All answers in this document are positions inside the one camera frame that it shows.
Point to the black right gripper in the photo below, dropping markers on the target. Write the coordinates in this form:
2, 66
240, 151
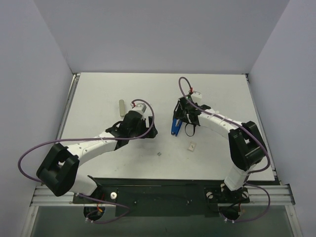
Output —
180, 111

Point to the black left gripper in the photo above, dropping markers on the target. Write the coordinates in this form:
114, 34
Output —
144, 127

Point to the beige white stapler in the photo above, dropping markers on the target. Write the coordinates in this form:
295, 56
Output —
121, 108

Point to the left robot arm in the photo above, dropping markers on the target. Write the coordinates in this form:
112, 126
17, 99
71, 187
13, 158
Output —
59, 169

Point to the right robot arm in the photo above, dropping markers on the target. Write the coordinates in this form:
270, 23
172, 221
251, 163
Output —
247, 148

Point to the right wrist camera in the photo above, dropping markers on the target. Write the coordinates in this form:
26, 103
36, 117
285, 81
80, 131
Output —
195, 97

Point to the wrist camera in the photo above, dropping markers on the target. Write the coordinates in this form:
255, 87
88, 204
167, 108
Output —
140, 108
195, 97

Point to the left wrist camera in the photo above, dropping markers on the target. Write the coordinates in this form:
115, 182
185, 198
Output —
140, 108

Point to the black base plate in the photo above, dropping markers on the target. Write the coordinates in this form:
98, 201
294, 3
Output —
170, 197

